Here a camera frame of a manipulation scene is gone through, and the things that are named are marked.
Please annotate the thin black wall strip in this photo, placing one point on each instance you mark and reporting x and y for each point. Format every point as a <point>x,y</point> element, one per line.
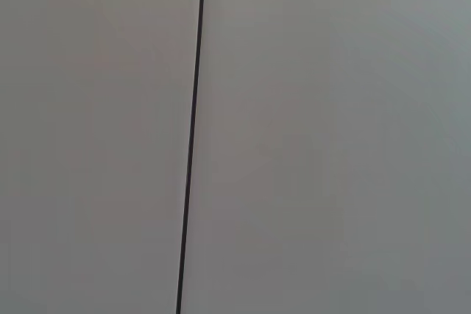
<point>191,137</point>

